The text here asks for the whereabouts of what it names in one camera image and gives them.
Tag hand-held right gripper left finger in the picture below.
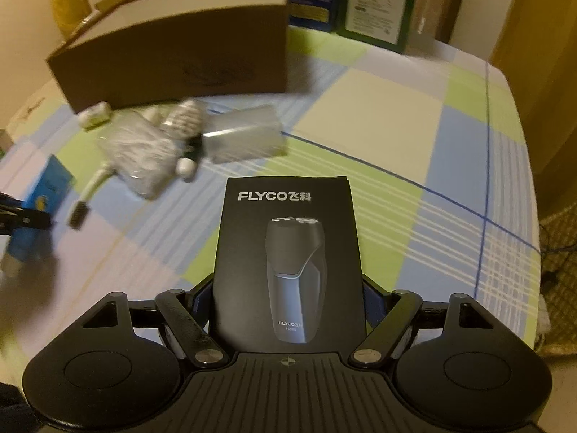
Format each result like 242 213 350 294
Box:
81 279 232 369

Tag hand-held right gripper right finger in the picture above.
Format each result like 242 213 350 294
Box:
349 275 497 369

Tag blue toothpaste box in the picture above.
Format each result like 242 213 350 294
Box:
0 154 75 277

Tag white toothbrush black bristles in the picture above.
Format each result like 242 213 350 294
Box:
67 162 113 232

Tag black shaver box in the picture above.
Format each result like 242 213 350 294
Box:
212 177 367 353

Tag small white tube green label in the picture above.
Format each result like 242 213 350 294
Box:
79 101 111 131

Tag clear bag of cotton pads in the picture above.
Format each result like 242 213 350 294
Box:
96 108 182 200

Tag dark green bottle white cap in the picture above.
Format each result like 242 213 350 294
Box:
176 137 204 182

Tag translucent plastic box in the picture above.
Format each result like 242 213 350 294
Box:
201 105 289 166

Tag bag of cotton swabs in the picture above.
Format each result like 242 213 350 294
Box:
161 99 206 139

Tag brown cardboard box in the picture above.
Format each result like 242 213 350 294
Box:
46 0 290 114

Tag checked tablecloth covered desktop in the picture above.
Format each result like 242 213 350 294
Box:
0 0 542 371

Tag green carton white label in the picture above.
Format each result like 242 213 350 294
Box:
336 0 412 53

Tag beige curtain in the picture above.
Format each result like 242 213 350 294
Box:
408 0 461 44

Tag black cable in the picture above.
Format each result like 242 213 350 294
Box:
540 216 577 290

